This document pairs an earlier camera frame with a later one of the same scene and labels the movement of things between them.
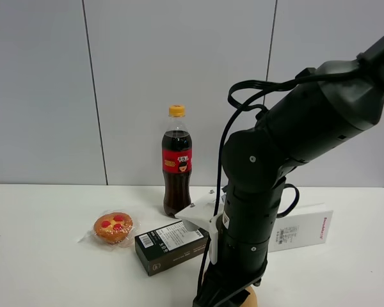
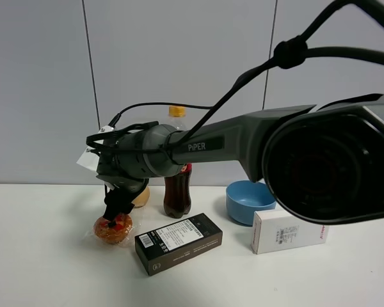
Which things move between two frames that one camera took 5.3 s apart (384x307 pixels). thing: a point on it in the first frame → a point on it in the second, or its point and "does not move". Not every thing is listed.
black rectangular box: (167, 247) does not move
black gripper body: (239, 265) → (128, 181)
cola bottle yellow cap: (176, 162) does not move
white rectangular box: (304, 226) does not move
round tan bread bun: (251, 300) → (143, 198)
